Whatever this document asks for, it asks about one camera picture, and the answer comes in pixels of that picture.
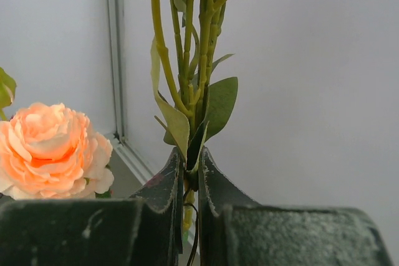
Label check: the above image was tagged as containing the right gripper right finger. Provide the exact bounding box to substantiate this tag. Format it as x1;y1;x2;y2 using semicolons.
198;149;393;265

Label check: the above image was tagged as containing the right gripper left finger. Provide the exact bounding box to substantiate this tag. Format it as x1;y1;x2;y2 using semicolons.
1;149;183;265

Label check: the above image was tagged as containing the double pink rose stem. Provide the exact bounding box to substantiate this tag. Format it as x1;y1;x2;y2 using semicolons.
0;66;115;201

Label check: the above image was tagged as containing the yellow flower stem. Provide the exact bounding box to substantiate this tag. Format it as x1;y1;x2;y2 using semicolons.
150;0;238;232

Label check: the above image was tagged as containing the aluminium corner post right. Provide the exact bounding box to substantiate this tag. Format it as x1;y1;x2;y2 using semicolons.
107;0;153;184

